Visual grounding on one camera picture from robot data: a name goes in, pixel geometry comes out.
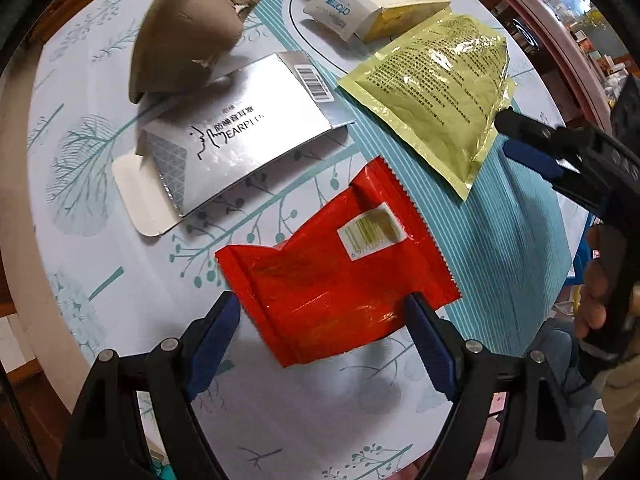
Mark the person's right hand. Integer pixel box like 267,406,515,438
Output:
574,224,608,342

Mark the yellow-green printed pouch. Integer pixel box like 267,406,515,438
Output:
337,10,516,202

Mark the brown paper bag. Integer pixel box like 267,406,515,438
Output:
127,0,268,106

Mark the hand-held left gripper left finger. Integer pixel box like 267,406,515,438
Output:
56,290,242,480

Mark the white and yellow carton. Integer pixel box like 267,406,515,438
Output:
304,0,451,43

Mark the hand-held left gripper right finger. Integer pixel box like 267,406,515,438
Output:
403,293,586,480

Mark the red foil snack wrapper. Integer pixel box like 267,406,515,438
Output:
215,156,462,368

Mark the flattened silver cardboard box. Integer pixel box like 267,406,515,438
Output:
112,51,357,237

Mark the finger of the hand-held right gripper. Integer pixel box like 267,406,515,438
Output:
502,139,567,184
492,106,602,162

